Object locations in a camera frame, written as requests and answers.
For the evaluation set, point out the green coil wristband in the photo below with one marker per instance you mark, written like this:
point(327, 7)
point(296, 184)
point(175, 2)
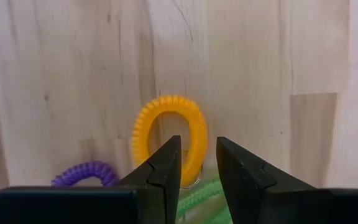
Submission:
point(197, 196)

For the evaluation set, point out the orange coil wristband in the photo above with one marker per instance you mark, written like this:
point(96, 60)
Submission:
point(172, 104)

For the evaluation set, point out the purple coil wristband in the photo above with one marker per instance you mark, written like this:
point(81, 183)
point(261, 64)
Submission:
point(85, 169)

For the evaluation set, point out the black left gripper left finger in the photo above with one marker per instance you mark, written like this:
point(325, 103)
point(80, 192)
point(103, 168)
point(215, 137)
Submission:
point(163, 177)

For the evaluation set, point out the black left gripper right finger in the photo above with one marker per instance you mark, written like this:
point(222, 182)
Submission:
point(244, 177)

